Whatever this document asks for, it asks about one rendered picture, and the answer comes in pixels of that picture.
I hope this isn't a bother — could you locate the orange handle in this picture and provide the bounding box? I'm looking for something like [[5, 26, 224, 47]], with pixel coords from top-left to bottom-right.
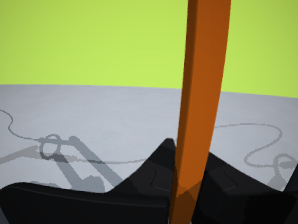
[[168, 0, 231, 224]]

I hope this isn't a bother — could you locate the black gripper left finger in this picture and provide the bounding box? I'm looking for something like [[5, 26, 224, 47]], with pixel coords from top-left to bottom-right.
[[0, 139, 177, 224]]

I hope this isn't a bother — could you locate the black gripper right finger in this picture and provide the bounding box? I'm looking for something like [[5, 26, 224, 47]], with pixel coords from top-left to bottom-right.
[[190, 152, 298, 224]]

